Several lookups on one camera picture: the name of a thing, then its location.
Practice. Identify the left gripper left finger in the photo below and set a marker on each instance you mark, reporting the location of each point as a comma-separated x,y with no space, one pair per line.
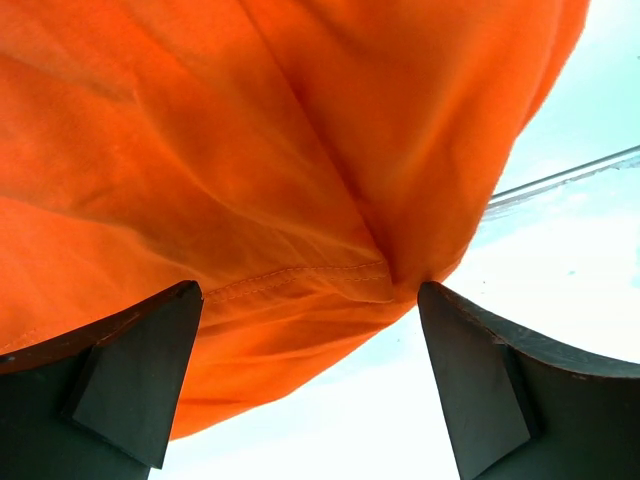
99,402

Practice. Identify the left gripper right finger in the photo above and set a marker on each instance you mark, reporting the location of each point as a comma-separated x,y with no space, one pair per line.
520,405

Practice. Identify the orange t shirt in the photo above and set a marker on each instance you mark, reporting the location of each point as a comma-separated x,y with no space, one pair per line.
309,163

